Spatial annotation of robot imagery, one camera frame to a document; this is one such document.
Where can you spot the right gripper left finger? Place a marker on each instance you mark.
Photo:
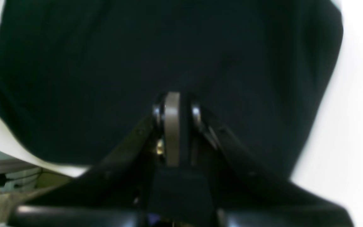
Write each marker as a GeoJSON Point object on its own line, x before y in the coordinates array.
{"type": "Point", "coordinates": [112, 193]}

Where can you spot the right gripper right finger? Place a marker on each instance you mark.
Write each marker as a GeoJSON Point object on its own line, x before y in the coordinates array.
{"type": "Point", "coordinates": [245, 193]}

